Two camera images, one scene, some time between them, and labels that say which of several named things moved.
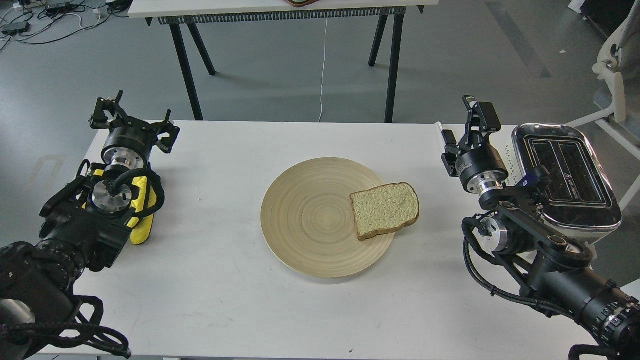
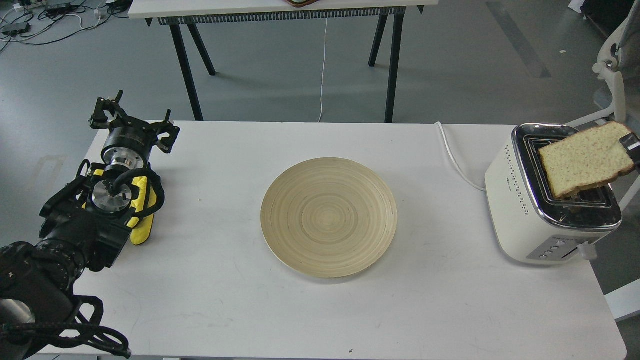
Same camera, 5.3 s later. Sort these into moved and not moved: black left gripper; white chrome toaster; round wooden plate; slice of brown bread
Moved: slice of brown bread
Not moved: round wooden plate; black left gripper; white chrome toaster
